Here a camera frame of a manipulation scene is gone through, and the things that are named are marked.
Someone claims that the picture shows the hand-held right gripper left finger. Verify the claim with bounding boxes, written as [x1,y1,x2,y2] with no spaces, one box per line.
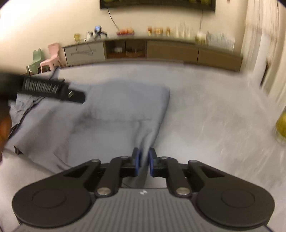
[64,147,142,197]

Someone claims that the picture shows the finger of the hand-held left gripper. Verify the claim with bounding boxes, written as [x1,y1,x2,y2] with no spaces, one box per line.
[64,87,86,104]

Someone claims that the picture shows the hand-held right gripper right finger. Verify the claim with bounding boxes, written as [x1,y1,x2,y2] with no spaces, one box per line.
[149,148,225,197]

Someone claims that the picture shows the grey pants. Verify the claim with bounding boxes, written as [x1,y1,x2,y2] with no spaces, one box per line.
[4,80,171,192]

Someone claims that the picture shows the green plastic child chair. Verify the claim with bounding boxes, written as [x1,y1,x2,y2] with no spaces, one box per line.
[26,48,43,75]

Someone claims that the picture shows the pink plastic child chair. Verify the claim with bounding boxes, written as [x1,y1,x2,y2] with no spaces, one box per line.
[40,43,65,74]

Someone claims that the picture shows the plate of red fruit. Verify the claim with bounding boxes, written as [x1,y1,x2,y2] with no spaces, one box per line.
[116,27,135,36]

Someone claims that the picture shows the long low sideboard cabinet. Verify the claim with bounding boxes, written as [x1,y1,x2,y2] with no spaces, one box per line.
[62,37,243,72]

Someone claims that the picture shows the television with patterned cover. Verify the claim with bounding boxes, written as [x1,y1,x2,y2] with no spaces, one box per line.
[100,0,216,11]

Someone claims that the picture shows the cluster of clear glasses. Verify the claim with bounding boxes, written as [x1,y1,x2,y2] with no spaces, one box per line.
[175,22,194,38]

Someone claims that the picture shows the glass tea jar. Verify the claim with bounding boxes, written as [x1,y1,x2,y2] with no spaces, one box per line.
[275,110,286,145]

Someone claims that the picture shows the gold tissue box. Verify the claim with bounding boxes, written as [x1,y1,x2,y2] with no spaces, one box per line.
[195,31,207,44]

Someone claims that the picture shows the grey storage box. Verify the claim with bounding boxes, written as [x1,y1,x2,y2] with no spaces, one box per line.
[207,32,235,51]

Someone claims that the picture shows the cream curtain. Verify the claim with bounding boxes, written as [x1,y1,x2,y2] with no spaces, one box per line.
[241,0,286,103]

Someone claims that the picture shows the black cable on cabinet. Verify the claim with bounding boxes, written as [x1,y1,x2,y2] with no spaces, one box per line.
[71,42,94,57]

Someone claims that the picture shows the small camera on stand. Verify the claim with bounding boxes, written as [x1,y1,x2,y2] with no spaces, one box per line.
[94,26,108,39]

